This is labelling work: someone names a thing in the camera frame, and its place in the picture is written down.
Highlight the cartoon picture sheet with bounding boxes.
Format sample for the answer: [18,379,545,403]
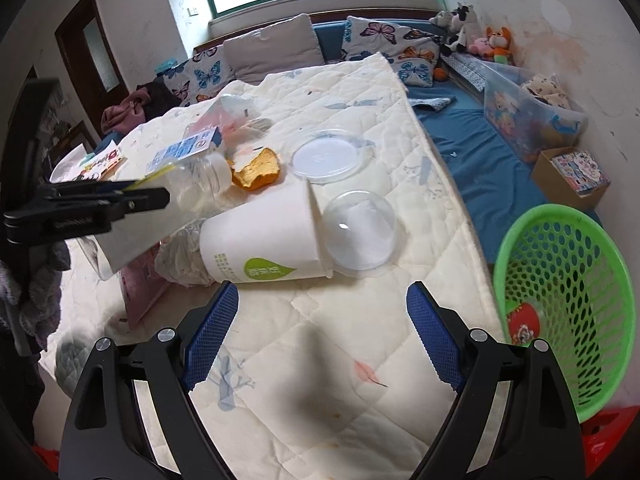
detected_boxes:
[50,142,127,184]

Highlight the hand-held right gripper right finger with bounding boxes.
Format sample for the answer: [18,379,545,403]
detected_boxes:
[406,281,586,480]

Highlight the pink plush toy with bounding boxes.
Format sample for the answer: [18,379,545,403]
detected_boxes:
[467,36,497,59]

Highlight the cream quilted blanket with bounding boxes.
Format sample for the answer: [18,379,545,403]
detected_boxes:
[32,52,506,480]

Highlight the pink clothing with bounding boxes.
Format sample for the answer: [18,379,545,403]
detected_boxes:
[101,85,151,135]

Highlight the grey patterned cloth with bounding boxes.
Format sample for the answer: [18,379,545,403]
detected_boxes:
[440,52,490,94]

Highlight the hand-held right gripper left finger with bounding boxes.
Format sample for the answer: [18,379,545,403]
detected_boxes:
[59,280,240,480]

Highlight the clear plastic storage bin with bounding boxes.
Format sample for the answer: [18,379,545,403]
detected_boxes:
[482,62,589,164]

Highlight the clear round lid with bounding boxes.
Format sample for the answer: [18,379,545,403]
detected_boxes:
[290,130,374,184]

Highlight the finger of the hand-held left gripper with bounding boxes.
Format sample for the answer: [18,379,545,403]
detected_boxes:
[4,187,171,248]
[37,179,147,199]

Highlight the pink paper booklet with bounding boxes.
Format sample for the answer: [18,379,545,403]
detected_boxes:
[119,250,172,327]

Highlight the orange peel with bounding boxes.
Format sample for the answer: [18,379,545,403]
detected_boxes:
[231,147,284,192]

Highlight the grey cushion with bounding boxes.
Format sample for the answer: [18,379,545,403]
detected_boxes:
[222,14,324,86]

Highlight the large white paper cup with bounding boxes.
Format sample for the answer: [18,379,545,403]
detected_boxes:
[200,180,334,286]

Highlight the dark clothing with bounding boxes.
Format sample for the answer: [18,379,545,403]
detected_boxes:
[135,81,187,122]

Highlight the dark wooden door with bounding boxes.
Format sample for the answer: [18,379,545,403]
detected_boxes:
[54,0,132,133]

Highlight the orange fox plush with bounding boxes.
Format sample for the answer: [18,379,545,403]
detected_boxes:
[485,26,514,66]

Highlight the white tissue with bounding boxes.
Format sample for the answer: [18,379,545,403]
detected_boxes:
[154,220,212,287]

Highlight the red snack packet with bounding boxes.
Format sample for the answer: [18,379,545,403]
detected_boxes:
[505,300,544,347]

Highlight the butterfly print pillow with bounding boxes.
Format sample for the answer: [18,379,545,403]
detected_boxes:
[164,45,237,107]
[341,15,444,89]

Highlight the clear plastic bottle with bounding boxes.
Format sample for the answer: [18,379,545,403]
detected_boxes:
[80,200,207,282]
[164,152,234,213]

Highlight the clear dome lid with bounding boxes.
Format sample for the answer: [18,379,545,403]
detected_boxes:
[322,191,399,278]

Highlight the red plastic stool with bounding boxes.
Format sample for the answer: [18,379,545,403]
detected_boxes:
[580,404,640,480]

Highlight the clear plastic bag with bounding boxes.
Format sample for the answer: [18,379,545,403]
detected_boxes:
[185,94,274,147]

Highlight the blue and white milk carton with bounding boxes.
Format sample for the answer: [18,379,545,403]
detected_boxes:
[145,127,227,176]

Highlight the green plastic basket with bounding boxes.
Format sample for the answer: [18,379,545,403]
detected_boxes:
[492,204,634,424]

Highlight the blue mattress sheet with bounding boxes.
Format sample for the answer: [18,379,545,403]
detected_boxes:
[407,77,603,263]

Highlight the cardboard box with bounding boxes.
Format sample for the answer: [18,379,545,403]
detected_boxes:
[530,146,612,211]

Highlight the black and white cow plush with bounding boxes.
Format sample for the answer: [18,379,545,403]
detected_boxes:
[430,2,477,54]

